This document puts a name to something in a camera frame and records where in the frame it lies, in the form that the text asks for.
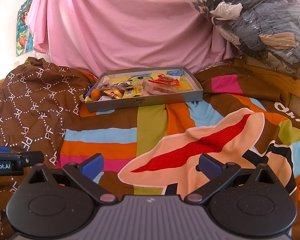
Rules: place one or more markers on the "plastic bag of clothes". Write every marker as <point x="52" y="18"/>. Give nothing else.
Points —
<point x="265" y="30"/>

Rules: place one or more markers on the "small orange mandarin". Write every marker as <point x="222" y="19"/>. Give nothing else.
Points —
<point x="95" y="94"/>

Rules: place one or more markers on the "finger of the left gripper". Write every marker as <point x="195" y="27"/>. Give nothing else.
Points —
<point x="13" y="163"/>

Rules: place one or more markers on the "cartoon wall poster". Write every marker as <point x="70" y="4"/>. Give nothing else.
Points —
<point x="23" y="37"/>

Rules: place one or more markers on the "gold foil snack packet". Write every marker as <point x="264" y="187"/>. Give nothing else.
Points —
<point x="113" y="93"/>

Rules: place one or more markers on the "dried tofu snack packet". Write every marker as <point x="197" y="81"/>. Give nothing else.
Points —
<point x="162" y="85"/>

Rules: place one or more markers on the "yellow snack bar packet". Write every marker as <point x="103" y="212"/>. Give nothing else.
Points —
<point x="133" y="91"/>

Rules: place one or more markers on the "brown patterned PF duvet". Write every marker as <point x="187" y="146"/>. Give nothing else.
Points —
<point x="39" y="102"/>

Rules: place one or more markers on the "colourful striped cartoon blanket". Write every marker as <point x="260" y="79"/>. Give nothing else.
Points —
<point x="156" y="149"/>

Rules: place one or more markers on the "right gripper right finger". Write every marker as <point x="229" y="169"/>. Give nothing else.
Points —
<point x="224" y="176"/>

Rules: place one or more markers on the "pink bed sheet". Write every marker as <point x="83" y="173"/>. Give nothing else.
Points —
<point x="106" y="35"/>

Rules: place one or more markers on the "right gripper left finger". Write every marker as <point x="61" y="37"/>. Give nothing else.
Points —
<point x="73" y="184"/>

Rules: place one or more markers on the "grey cardboard tray box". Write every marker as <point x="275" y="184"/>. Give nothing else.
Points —
<point x="142" y="87"/>

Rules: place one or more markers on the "clear round cake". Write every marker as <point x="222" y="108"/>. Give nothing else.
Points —
<point x="124" y="85"/>

